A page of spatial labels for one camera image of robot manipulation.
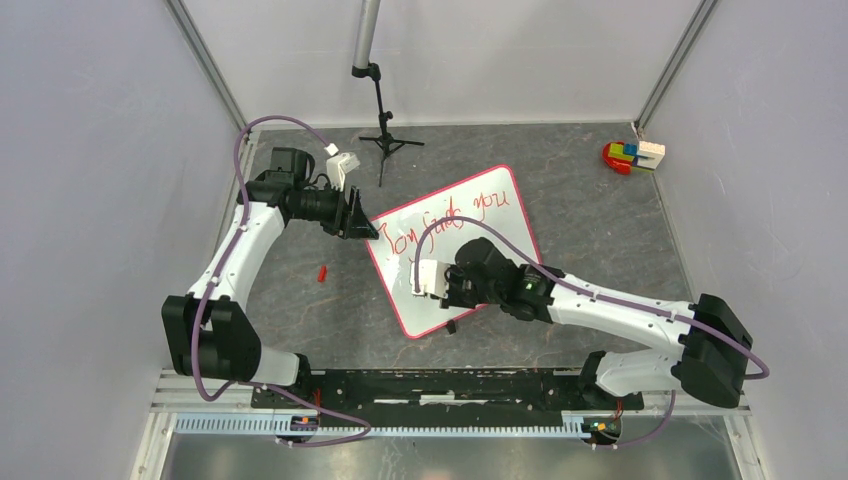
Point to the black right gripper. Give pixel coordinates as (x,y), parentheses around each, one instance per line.
(451,273)

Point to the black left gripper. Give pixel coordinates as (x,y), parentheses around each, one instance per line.
(349,223)

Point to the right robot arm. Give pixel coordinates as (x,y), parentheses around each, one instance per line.
(700,348)

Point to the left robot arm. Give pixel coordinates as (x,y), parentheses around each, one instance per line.
(207,329)

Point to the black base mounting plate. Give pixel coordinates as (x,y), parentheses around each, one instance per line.
(527,397)

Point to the grey metal pole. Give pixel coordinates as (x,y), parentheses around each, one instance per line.
(364,39)

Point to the colourful toy block stack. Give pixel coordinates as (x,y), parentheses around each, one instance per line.
(624,158)

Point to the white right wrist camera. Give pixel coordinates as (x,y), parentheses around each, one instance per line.
(428,278)

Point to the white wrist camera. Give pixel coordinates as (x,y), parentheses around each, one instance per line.
(338,166)
(428,278)

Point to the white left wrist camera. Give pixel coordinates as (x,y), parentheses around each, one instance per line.
(338,166)

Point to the black camera tripod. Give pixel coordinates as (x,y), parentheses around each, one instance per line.
(387,143)

